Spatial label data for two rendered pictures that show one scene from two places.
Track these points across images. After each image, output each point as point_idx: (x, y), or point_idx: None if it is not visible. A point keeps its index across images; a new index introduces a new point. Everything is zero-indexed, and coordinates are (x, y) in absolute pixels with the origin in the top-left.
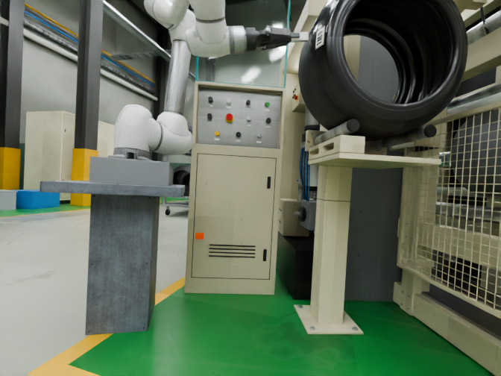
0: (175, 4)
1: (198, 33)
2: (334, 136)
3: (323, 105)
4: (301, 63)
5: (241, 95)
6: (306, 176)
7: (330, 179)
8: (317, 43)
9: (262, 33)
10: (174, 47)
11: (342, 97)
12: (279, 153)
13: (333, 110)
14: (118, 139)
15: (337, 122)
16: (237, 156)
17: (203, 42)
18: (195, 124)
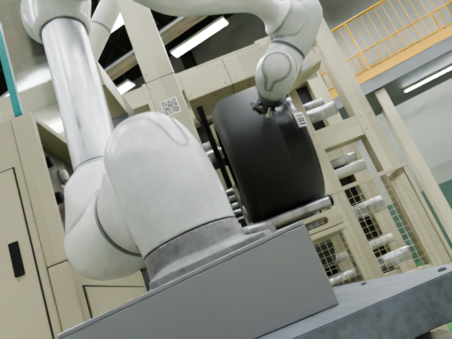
0: (220, 0)
1: (296, 63)
2: (300, 216)
3: (298, 181)
4: (258, 136)
5: (70, 170)
6: None
7: None
8: (300, 123)
9: None
10: (78, 31)
11: (320, 174)
12: (141, 277)
13: (311, 187)
14: (219, 194)
15: (299, 202)
16: (120, 286)
17: (296, 76)
18: (58, 211)
